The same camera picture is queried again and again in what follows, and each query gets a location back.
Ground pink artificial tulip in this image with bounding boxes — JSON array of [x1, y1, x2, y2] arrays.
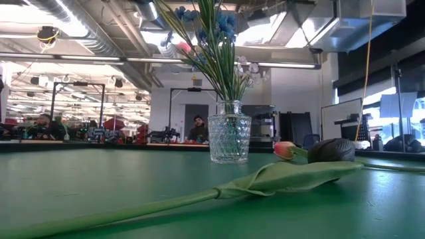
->
[[273, 141, 425, 173], [175, 41, 193, 56]]

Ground blue artificial flower bunch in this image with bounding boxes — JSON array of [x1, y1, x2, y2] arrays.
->
[[195, 0, 238, 102], [154, 0, 233, 102]]

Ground clear textured glass vase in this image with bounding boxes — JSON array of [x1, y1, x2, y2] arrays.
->
[[208, 100, 252, 165]]

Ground person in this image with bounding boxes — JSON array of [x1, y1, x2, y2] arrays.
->
[[28, 113, 67, 140], [187, 115, 210, 143]]

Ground grey door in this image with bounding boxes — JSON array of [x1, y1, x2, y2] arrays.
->
[[184, 104, 210, 140]]

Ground black upright panels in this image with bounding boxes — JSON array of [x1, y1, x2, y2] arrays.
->
[[278, 111, 313, 147]]

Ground green artificial tulip stem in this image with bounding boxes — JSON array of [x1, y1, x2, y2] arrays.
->
[[0, 138, 365, 239]]

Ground red fabric cover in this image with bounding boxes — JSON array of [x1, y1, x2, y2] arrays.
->
[[103, 118, 126, 132]]

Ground blue office chair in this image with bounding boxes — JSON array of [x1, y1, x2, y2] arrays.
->
[[301, 133, 321, 150]]

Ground whiteboard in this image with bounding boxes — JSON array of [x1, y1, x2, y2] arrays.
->
[[320, 98, 363, 141]]

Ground black perforated rack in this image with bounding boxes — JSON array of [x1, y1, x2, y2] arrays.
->
[[333, 113, 375, 142]]

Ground dark bottle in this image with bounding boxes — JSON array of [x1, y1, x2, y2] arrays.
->
[[372, 134, 384, 152]]

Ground white paper sheet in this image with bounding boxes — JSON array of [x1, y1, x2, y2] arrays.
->
[[379, 92, 418, 119]]

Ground black round ceiling device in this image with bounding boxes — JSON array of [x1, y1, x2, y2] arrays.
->
[[36, 25, 60, 44]]

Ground black bag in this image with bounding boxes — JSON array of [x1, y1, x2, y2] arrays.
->
[[383, 133, 424, 153]]

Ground black metal frame stand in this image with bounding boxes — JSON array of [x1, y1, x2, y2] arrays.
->
[[168, 86, 220, 133], [49, 81, 106, 129]]

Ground black table edge rail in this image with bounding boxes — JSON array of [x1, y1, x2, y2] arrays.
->
[[0, 141, 425, 163]]

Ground silver round ventilation duct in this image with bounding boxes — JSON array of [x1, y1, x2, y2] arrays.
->
[[28, 0, 157, 90]]

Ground yellow hanging cable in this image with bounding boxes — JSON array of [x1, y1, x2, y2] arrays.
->
[[354, 0, 375, 142]]

